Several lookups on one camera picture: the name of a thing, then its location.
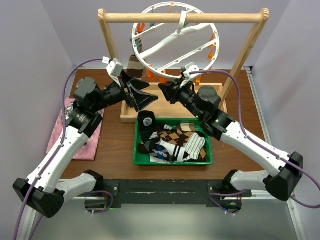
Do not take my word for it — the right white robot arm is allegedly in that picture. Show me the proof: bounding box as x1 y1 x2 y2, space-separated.
158 82 304 201

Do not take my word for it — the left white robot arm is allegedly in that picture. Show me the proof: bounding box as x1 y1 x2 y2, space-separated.
13 71 159 218

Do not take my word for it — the beige tan sock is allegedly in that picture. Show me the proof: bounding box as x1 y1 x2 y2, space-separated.
126 54 145 80

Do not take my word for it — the white black banded sock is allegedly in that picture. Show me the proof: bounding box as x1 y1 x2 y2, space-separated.
157 125 188 162

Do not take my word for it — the white black striped sock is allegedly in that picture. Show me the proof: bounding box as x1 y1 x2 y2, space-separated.
183 131 206 162

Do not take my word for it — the white round clip hanger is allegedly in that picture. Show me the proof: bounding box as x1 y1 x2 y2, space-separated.
130 1 220 83

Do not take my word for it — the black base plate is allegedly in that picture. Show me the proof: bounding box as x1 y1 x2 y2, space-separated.
74 178 253 210

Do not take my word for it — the wooden hanger rack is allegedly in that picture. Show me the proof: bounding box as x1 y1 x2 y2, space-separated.
97 8 270 124

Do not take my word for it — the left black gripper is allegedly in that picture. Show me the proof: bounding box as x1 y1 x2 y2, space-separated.
92 69 158 112

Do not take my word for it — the pink cloth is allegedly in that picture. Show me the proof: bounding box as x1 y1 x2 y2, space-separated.
46 98 102 161

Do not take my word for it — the green plastic bin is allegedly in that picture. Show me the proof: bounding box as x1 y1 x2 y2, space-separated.
133 118 214 166

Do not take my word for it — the brown argyle sock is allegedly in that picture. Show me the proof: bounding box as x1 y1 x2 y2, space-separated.
156 123 207 162

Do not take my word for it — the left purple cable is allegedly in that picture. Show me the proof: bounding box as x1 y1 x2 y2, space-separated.
12 58 115 240

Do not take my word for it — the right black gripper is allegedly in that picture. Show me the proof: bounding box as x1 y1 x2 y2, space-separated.
158 76 204 121

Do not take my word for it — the blue patterned plate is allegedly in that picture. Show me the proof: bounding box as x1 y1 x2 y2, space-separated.
65 102 74 121

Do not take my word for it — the black blue sports sock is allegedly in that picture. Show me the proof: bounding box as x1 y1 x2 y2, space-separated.
137 110 177 162

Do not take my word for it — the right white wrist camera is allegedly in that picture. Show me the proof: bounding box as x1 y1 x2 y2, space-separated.
180 62 200 88

